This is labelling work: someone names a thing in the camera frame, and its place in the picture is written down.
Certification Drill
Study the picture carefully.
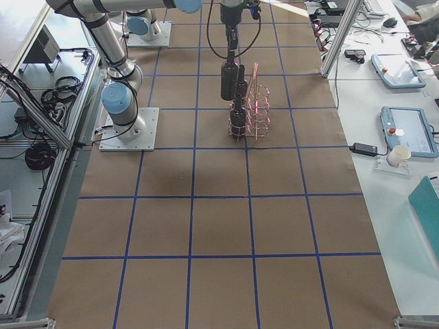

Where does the black power adapter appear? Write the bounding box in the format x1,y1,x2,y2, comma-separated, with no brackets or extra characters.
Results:
349,143,378,157

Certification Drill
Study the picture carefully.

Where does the dark wine bottle carried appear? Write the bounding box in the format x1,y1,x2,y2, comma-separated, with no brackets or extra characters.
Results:
220,59,239,101

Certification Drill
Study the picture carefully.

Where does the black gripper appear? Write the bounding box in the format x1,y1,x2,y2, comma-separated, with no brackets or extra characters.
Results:
220,0,245,62

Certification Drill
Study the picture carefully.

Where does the aluminium frame post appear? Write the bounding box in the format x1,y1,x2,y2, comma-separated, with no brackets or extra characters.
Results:
320,0,362,78

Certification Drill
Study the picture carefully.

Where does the dark wine bottle back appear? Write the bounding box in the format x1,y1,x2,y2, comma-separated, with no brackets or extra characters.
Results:
235,64,248,99

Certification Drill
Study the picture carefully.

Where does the coiled black cable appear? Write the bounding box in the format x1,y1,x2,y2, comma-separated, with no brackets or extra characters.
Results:
24,143,56,171

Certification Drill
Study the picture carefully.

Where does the black computer mouse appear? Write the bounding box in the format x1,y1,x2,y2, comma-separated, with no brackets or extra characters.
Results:
382,17,398,29

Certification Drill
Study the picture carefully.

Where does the copper wire wine basket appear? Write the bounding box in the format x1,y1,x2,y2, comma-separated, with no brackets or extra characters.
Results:
228,62,270,141

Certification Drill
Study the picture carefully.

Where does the grey control box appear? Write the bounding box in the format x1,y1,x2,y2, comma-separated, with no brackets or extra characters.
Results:
23,25,60,73

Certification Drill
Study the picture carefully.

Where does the teach pendant near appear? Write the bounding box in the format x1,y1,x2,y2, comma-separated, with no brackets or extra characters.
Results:
380,106,438,158

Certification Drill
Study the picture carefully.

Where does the white paper cup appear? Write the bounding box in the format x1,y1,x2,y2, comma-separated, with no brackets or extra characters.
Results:
386,145,412,168

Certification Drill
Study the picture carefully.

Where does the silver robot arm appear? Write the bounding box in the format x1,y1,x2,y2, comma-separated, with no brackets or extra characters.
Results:
126,3,241,65
47,1,260,101

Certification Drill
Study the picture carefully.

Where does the brown paper table mat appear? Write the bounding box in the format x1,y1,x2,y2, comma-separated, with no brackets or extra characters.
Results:
48,1,399,328

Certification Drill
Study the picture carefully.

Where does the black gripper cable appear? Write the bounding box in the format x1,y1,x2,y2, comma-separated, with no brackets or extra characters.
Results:
205,0,261,60

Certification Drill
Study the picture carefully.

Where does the dark wine bottle front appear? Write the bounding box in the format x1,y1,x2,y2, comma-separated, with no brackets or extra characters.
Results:
230,94,246,141

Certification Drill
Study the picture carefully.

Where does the teach pendant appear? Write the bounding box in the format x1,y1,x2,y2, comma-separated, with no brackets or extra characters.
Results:
380,106,438,158
370,54,426,88

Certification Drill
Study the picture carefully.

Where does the dark wine bottle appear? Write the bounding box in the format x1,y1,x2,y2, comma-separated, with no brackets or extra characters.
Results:
230,94,246,141
235,64,248,99

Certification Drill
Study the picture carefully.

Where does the teach pendant far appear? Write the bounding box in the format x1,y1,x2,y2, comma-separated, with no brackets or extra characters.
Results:
370,54,426,88

